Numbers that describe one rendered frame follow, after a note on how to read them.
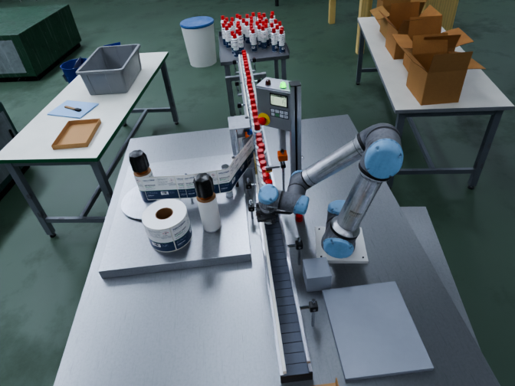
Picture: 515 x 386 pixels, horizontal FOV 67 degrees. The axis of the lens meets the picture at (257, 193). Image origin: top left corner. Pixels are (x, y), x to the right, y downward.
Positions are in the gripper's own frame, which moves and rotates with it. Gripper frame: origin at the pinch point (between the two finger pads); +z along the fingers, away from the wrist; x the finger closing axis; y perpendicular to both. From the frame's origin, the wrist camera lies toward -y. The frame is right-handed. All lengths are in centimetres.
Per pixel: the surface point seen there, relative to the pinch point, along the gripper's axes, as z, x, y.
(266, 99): -32, -43, -3
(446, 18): 257, -334, -291
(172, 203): -4.0, -11.7, 44.6
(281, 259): -5.0, 20.0, -1.2
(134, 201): 18, -24, 69
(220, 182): 7.5, -23.9, 23.0
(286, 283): -11.8, 31.3, -1.3
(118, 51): 117, -212, 114
